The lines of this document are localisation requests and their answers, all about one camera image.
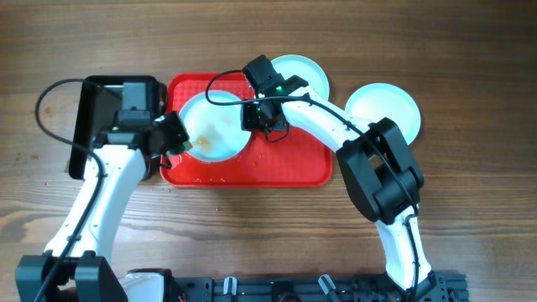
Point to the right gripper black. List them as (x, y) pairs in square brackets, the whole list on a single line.
[(248, 123)]

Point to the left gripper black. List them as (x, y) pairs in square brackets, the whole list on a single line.
[(179, 135)]

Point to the green yellow sponge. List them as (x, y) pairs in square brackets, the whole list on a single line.
[(180, 148)]

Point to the white plate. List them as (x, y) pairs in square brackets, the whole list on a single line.
[(378, 100), (215, 131), (305, 68)]

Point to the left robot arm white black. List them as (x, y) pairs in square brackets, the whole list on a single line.
[(75, 263)]

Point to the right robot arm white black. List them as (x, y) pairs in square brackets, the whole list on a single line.
[(370, 138)]

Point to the red plastic tray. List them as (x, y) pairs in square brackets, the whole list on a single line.
[(299, 160)]

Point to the black water tray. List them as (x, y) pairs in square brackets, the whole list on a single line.
[(101, 97)]

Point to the white plate top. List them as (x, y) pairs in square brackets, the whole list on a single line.
[(305, 68)]

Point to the black mounting rail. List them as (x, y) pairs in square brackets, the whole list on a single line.
[(293, 289)]

